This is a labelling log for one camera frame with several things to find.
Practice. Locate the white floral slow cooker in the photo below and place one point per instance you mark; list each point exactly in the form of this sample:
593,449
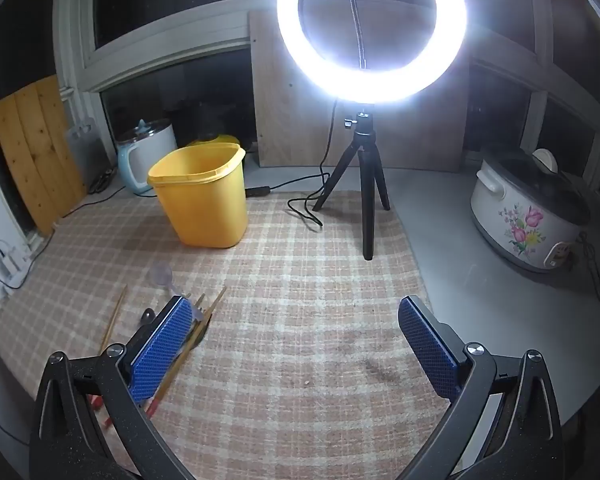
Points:
505,200

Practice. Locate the black tripod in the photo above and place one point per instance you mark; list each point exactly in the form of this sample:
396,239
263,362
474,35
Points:
366,200

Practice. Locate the yellow plastic bucket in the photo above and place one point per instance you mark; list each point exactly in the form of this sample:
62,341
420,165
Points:
205,210

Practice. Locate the white power strip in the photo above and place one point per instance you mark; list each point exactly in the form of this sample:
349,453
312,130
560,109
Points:
10,260

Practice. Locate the grey cutting board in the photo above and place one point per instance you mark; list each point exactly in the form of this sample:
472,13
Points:
87,155

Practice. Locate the white blue electric pot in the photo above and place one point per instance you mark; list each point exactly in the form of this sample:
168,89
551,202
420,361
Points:
145,160

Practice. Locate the checked tablecloth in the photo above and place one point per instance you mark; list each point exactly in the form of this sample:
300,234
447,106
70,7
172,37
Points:
305,285

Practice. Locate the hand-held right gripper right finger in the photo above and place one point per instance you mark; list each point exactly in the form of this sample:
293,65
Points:
430,350

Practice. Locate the clear plastic spoon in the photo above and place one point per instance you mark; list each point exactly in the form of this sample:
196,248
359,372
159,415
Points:
161,275

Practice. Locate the wooden chopstick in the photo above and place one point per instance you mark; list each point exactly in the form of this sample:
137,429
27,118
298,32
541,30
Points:
114,317
166,387

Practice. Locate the pine wood board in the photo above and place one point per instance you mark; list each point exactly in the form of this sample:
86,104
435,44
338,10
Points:
35,150

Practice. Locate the white window frame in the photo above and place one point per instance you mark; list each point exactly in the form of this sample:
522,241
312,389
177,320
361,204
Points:
170,40

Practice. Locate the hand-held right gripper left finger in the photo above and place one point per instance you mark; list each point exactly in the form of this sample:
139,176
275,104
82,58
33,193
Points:
165,345

